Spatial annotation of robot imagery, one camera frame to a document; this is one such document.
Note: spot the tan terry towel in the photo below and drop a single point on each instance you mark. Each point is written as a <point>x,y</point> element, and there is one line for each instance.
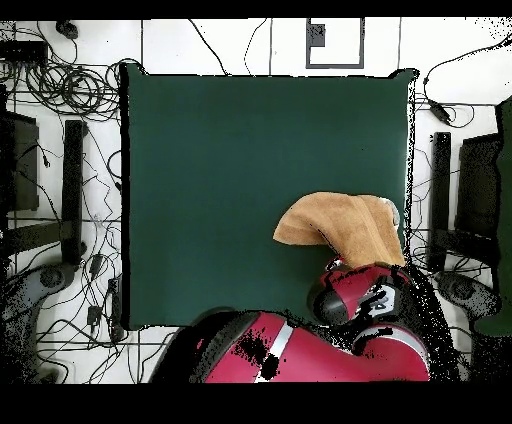
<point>352,224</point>

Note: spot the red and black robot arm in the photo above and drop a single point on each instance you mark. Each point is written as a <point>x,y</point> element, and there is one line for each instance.
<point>320,356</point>

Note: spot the black flat box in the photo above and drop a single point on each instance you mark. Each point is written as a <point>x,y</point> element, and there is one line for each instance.
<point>24,52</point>

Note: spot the dark green table cloth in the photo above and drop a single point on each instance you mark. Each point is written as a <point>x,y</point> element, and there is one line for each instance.
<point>200,160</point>

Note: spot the black power strip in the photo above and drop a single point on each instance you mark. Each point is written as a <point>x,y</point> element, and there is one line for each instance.
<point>116,308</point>

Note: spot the black power adapter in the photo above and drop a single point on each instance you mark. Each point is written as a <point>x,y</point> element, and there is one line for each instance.
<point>439,111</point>

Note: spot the grey caster leg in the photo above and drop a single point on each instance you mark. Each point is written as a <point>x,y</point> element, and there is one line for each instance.
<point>24,296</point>
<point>464,290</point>

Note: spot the dark box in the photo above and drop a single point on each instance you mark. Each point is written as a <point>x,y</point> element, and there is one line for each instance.
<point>22,168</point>
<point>478,188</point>

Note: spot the small black floor object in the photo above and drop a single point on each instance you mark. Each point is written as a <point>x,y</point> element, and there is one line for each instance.
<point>67,30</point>

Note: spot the grey square floor frame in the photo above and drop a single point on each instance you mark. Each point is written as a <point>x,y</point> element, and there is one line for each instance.
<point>335,65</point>

